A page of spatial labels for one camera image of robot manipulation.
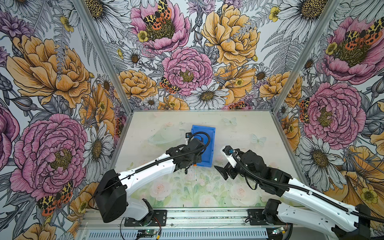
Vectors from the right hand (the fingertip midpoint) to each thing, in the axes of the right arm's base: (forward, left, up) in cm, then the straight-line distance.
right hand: (223, 163), depth 73 cm
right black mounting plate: (-20, -16, -19) cm, 31 cm away
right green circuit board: (-25, -25, -20) cm, 41 cm away
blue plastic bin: (+7, +8, +13) cm, 17 cm away
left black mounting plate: (-19, +32, -18) cm, 41 cm away
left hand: (+7, +14, -6) cm, 17 cm away
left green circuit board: (-24, +35, -19) cm, 47 cm away
